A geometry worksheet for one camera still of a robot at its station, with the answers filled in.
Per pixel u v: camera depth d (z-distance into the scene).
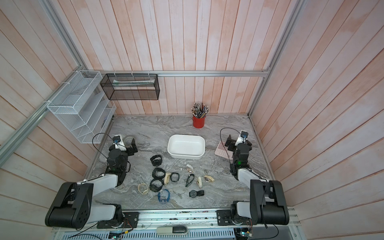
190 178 0.88
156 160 0.90
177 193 0.82
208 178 0.88
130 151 0.80
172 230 0.67
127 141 0.76
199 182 0.80
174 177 0.88
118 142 0.74
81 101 0.77
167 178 0.84
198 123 1.13
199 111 0.99
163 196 0.81
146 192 0.81
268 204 0.43
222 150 0.98
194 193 0.82
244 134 0.74
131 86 1.04
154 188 0.80
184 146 1.01
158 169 0.88
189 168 0.86
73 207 0.42
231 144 0.79
